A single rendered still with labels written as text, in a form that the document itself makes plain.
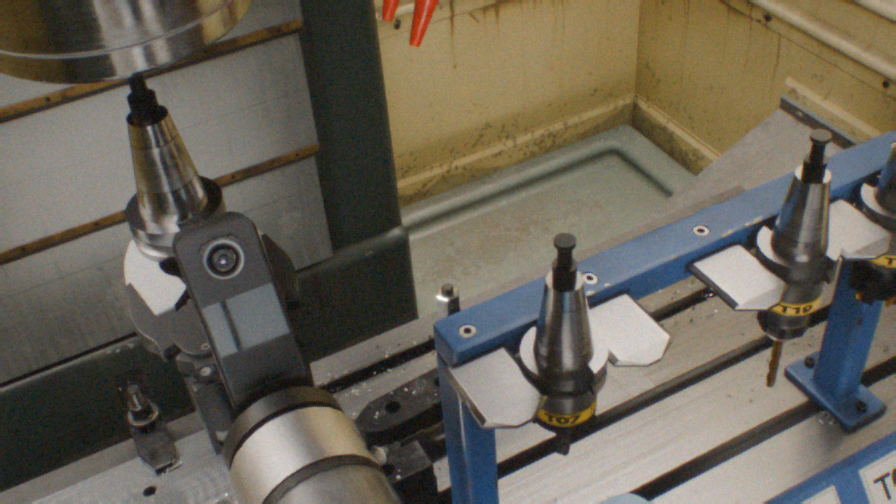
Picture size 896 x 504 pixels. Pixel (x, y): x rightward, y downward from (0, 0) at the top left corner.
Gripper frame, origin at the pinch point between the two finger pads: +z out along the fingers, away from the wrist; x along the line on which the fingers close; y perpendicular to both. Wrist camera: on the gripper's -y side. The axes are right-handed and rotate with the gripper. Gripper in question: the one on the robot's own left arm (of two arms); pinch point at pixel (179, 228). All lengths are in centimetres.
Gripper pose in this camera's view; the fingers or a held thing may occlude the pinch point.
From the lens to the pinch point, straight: 70.8
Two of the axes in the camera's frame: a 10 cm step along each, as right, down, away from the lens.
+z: -4.7, -5.5, 6.9
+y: 0.7, 7.6, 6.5
